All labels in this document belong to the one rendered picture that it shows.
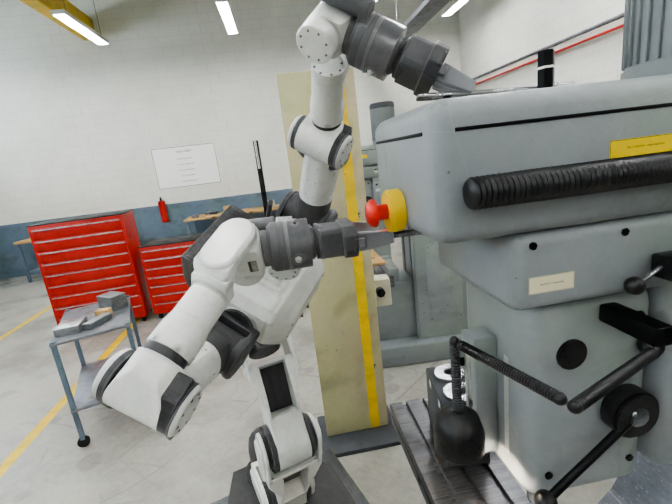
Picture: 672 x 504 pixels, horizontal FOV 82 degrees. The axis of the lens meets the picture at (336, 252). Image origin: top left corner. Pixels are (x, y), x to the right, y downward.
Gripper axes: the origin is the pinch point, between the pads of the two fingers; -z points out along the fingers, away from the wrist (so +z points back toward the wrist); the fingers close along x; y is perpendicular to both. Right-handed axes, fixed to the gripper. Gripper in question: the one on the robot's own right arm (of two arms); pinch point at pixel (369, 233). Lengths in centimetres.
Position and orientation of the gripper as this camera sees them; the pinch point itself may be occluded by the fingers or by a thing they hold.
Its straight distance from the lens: 71.3
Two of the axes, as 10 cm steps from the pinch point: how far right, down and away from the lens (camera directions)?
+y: 1.1, 9.6, 2.4
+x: -1.4, -2.3, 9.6
